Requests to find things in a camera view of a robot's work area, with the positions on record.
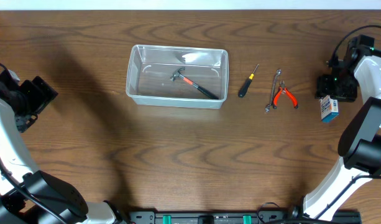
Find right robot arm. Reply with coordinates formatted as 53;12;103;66
289;35;381;221

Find silver double-ended wrench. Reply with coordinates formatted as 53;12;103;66
265;69;282;113

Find blue white cardboard box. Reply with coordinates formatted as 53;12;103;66
319;95;339;123

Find small hammer black red handle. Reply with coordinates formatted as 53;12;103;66
170;67;219;100

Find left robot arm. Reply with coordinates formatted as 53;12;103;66
0;67;130;223

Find black mounting rail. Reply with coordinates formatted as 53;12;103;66
127;210;362;224

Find black right cable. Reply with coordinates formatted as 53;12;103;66
257;24;381;223

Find black left cable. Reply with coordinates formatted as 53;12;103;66
0;58;70;224

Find black cable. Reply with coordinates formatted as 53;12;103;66
257;24;381;223
0;58;70;224

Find red handled pliers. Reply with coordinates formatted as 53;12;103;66
272;81;298;109

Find clear plastic storage container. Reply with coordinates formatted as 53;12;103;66
126;45;229;109

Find black yellow screwdriver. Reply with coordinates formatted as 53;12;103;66
237;64;259;98

